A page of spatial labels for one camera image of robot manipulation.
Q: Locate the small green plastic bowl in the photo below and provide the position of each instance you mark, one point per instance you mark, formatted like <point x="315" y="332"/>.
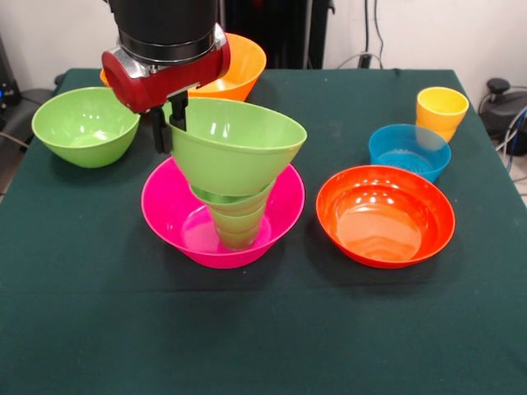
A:
<point x="230" y="199"/>

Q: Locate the pink plastic bowl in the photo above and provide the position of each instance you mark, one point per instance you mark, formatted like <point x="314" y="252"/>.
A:
<point x="164" y="218"/>

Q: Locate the yellow plastic cup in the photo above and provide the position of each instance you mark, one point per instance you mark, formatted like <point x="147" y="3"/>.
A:
<point x="440" y="107"/>

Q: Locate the blue plastic bowl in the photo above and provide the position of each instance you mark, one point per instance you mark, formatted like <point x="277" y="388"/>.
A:
<point x="407" y="162"/>

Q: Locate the dark green table cloth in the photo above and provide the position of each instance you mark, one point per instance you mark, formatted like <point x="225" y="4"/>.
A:
<point x="263" y="329"/>

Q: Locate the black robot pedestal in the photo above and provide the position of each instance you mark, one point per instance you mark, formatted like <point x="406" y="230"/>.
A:
<point x="288" y="24"/>

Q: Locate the large green plastic bowl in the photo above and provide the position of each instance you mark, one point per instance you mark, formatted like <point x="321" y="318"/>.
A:
<point x="234" y="164"/>
<point x="82" y="123"/>

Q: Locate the orange plastic cup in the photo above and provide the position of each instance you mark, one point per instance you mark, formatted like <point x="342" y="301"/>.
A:
<point x="104" y="78"/>

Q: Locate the black computer tower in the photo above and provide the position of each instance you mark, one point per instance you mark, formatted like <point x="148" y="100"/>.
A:
<point x="8" y="82"/>

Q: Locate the dark grey floor case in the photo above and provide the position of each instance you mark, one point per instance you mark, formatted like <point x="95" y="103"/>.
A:
<point x="24" y="115"/>

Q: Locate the red plastic bowl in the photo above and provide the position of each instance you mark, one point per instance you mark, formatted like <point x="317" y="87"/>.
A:
<point x="383" y="222"/>

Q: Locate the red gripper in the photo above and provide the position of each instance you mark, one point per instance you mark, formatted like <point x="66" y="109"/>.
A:
<point x="173" y="82"/>

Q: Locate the green plastic cup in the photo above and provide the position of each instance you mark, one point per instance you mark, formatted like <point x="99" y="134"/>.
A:
<point x="239" y="230"/>

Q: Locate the large orange plastic bowl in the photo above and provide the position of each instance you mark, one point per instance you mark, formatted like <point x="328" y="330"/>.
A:
<point x="247" y="66"/>

